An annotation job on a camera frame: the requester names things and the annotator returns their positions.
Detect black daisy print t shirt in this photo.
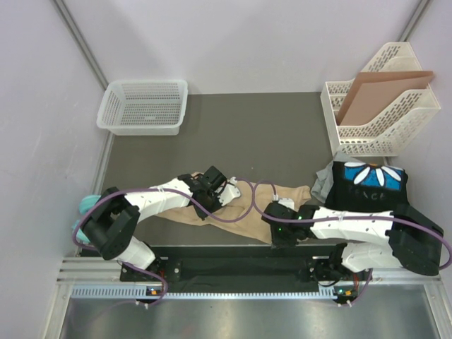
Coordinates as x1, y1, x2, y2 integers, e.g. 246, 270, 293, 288
324, 161, 409, 213

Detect teal cat ear headphones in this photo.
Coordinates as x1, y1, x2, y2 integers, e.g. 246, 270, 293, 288
76, 195, 100, 245

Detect brown cardboard folder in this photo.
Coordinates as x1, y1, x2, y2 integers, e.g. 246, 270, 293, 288
336, 71, 434, 126

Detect white perforated plastic basket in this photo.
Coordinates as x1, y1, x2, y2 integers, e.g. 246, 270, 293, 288
96, 80, 189, 136

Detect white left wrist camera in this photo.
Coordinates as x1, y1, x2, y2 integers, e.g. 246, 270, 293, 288
216, 177, 241, 207

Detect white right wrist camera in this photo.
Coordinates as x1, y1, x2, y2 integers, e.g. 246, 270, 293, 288
272, 194, 295, 210

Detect grey slotted cable duct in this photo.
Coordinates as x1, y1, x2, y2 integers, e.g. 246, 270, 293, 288
70, 285, 354, 301

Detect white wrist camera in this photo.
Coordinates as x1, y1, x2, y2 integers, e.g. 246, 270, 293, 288
216, 177, 241, 207
272, 194, 295, 210

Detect cream plastic file organizer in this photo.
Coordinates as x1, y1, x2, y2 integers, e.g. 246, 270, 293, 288
320, 42, 441, 157

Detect grey t shirt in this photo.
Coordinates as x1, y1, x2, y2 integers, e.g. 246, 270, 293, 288
311, 152, 360, 203

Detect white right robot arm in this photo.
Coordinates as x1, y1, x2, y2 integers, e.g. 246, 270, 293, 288
261, 201, 445, 280

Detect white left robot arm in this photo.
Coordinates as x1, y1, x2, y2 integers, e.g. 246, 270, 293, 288
80, 166, 241, 280

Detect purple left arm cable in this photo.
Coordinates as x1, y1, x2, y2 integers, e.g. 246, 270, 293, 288
72, 175, 257, 304

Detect beige t shirt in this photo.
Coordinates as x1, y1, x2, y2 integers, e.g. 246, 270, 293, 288
157, 182, 311, 244

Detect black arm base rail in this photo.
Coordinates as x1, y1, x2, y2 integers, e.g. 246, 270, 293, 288
121, 245, 369, 286

